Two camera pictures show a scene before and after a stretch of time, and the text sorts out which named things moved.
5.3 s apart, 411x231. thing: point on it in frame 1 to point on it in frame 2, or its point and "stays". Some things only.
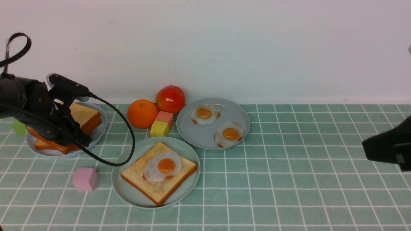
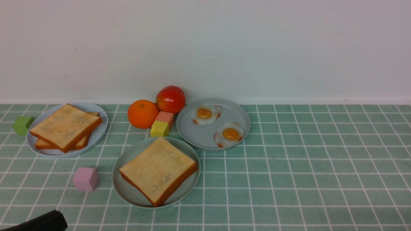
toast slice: x=39 y=144 stays
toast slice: x=89 y=119 to x=156 y=169
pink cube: x=85 y=179 stays
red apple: x=170 y=98 stays
